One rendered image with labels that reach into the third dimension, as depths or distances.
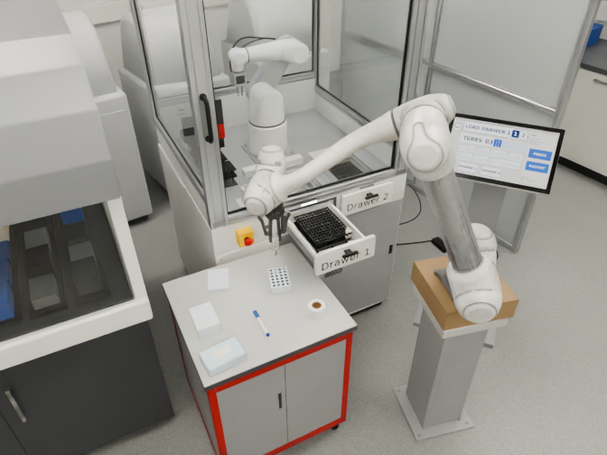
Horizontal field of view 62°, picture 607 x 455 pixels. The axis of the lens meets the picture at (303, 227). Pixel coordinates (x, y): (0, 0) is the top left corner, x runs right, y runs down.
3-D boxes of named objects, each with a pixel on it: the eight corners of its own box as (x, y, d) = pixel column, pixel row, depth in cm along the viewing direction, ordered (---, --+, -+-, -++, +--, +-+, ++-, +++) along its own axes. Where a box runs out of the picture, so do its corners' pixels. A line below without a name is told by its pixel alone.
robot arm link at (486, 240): (485, 261, 201) (499, 217, 187) (490, 293, 186) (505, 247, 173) (444, 256, 203) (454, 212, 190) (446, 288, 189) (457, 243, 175)
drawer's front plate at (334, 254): (374, 255, 219) (376, 236, 212) (315, 276, 208) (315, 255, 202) (371, 253, 220) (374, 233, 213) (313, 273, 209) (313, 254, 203)
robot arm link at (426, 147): (502, 283, 183) (510, 329, 165) (457, 292, 189) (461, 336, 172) (444, 94, 144) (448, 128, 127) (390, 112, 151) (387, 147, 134)
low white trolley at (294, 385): (348, 431, 240) (357, 324, 195) (225, 492, 218) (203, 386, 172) (294, 347, 282) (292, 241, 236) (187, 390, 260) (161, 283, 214)
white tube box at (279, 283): (291, 292, 209) (291, 284, 207) (271, 294, 208) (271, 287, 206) (286, 272, 219) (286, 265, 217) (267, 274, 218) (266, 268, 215)
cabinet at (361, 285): (390, 306, 307) (406, 197, 258) (232, 369, 270) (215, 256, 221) (316, 223, 375) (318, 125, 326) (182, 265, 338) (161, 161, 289)
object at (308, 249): (368, 252, 218) (369, 241, 215) (317, 270, 209) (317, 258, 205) (324, 205, 247) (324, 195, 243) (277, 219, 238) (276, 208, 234)
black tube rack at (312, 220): (351, 244, 222) (352, 232, 219) (316, 255, 216) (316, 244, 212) (327, 218, 238) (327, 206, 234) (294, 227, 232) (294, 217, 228)
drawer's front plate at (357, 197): (391, 200, 253) (393, 181, 246) (341, 216, 242) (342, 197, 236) (389, 199, 254) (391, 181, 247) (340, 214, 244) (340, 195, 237)
